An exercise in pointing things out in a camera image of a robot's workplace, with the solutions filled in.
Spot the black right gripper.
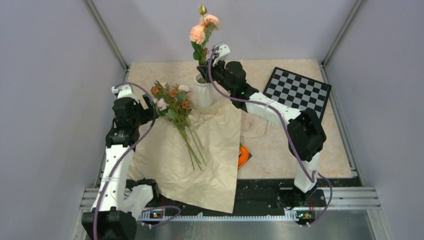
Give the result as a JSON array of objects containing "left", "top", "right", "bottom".
[{"left": 197, "top": 56, "right": 235, "bottom": 95}]

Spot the peach pink flower stem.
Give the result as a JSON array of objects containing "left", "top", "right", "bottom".
[{"left": 189, "top": 4, "right": 221, "bottom": 69}]

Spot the orange paper flower bouquet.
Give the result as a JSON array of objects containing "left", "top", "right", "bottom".
[{"left": 127, "top": 100, "right": 241, "bottom": 213}]

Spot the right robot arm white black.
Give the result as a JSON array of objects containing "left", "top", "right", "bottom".
[{"left": 196, "top": 60, "right": 327, "bottom": 206}]

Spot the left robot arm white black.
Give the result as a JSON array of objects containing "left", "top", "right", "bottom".
[{"left": 81, "top": 94, "right": 158, "bottom": 240}]

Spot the white ribbed vase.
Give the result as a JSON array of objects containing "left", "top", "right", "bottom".
[{"left": 194, "top": 73, "right": 214, "bottom": 108}]

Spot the artificial flower bunch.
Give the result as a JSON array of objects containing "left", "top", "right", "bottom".
[{"left": 150, "top": 81, "right": 207, "bottom": 170}]

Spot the black grey checkerboard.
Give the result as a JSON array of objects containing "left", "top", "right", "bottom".
[{"left": 263, "top": 67, "right": 332, "bottom": 121}]

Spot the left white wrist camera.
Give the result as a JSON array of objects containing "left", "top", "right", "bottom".
[{"left": 111, "top": 84, "right": 140, "bottom": 103}]

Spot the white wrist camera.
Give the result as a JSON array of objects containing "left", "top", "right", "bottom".
[
  {"left": 111, "top": 84, "right": 140, "bottom": 103},
  {"left": 210, "top": 42, "right": 231, "bottom": 67}
]

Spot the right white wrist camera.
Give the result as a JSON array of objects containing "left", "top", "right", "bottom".
[{"left": 210, "top": 42, "right": 231, "bottom": 67}]

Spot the orange plastic ring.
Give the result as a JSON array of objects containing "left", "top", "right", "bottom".
[{"left": 237, "top": 145, "right": 250, "bottom": 170}]

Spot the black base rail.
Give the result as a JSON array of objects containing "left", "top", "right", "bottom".
[{"left": 147, "top": 179, "right": 327, "bottom": 217}]

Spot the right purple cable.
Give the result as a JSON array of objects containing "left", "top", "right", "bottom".
[{"left": 206, "top": 47, "right": 334, "bottom": 226}]

